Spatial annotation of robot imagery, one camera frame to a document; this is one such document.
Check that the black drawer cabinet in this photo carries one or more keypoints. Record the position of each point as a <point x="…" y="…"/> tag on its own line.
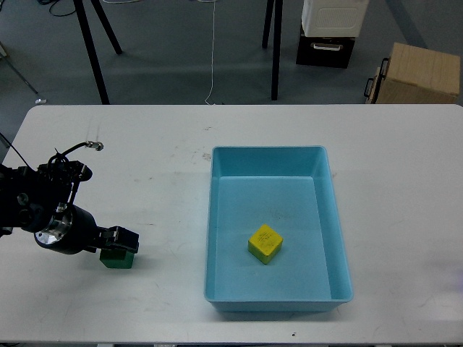
<point x="332" y="52"/>

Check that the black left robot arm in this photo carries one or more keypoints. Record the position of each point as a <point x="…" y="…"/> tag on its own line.
<point x="41" y="201"/>

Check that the light blue plastic box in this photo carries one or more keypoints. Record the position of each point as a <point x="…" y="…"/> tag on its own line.
<point x="291" y="190"/>

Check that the yellow wooden block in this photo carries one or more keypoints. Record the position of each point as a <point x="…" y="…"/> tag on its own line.
<point x="264" y="244"/>

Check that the green wooden block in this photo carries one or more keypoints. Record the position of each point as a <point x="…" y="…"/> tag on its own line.
<point x="117" y="258"/>

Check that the black stand legs right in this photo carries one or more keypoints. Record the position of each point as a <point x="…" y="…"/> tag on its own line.
<point x="273" y="18"/>

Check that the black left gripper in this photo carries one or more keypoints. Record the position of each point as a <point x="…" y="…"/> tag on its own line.
<point x="72" y="230"/>

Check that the white appliance box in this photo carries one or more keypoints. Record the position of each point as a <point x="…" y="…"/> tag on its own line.
<point x="333" y="19"/>

